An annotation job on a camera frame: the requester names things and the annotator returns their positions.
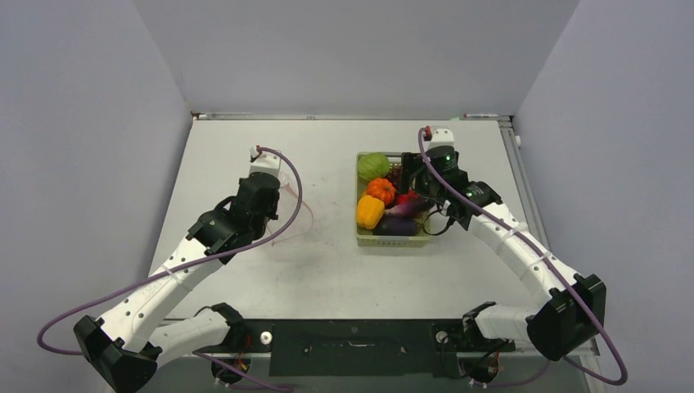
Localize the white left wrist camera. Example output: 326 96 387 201
249 146 282 178

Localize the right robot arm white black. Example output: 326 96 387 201
400 146 606 361

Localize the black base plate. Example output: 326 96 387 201
204 318 516 377

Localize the red tomato toy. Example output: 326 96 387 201
394 190 420 206

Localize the dark red grapes toy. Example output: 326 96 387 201
385 165 402 193

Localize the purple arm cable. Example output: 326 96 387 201
36 145 304 356
417 128 629 387

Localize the purple eggplant toy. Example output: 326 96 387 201
372 197 433 237

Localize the green cabbage toy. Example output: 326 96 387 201
357 152 390 182

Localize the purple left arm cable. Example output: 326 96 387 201
36 145 304 356

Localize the yellow bell pepper toy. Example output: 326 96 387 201
355 195 385 230

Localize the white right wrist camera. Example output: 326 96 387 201
424 126 455 150

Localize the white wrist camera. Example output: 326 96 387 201
249 146 282 178
424 126 455 150

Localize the clear zip top bag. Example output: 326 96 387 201
268 172 316 248

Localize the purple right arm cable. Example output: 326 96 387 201
417 128 629 387

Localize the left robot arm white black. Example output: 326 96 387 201
74 172 281 392

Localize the beige plastic basket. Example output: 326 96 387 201
356 152 431 247

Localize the orange pumpkin toy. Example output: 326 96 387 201
365 178 396 206

